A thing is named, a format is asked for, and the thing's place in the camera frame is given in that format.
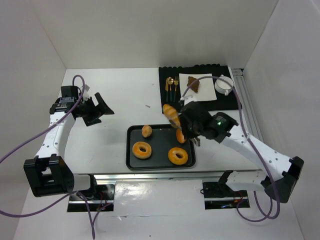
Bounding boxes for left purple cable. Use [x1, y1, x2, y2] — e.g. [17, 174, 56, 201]
[0, 74, 113, 240]

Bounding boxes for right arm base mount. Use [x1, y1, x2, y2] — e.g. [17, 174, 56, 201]
[200, 182, 250, 210]

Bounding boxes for aluminium front rail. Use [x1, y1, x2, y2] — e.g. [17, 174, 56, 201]
[92, 171, 224, 182]

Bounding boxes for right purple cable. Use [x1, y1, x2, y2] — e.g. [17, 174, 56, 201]
[180, 76, 281, 223]

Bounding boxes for black placemat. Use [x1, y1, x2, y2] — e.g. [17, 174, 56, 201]
[158, 64, 238, 111]

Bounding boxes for metal tongs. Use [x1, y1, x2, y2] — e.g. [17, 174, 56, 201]
[168, 119, 202, 147]

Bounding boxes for gold fork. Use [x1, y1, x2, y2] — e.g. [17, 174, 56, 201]
[173, 76, 179, 103]

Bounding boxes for white square plate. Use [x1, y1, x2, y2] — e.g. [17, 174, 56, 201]
[179, 73, 217, 102]

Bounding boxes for glazed donut right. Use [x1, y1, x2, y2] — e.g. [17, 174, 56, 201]
[168, 147, 189, 166]

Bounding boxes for gold spoon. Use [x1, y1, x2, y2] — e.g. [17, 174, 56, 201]
[168, 77, 174, 102]

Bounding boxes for striped long bread roll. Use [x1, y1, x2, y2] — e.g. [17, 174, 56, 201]
[162, 104, 181, 129]

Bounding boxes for white cup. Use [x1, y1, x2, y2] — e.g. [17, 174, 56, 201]
[214, 75, 235, 96]

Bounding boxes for black baking tray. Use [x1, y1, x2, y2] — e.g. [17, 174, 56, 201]
[125, 124, 196, 171]

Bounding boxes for round bun right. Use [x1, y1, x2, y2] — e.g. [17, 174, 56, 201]
[176, 128, 186, 144]

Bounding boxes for chocolate croissant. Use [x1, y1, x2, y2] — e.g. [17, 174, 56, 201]
[187, 76, 200, 94]

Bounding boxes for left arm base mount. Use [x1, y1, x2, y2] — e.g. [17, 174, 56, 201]
[67, 174, 116, 213]

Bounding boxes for small round bun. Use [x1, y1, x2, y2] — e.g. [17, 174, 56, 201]
[141, 125, 153, 138]

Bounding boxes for gold knife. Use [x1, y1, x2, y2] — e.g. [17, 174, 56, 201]
[165, 78, 169, 103]

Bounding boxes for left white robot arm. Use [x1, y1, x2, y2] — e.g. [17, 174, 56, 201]
[23, 85, 114, 197]

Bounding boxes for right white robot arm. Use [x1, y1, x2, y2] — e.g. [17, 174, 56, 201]
[179, 100, 304, 203]

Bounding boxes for glazed donut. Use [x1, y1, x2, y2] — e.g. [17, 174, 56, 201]
[168, 147, 189, 166]
[132, 141, 152, 160]

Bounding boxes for purple cable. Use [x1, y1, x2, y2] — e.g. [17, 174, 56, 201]
[0, 74, 113, 240]
[180, 76, 281, 223]

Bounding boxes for glazed donut left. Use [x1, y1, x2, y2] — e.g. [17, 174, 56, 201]
[132, 141, 152, 160]

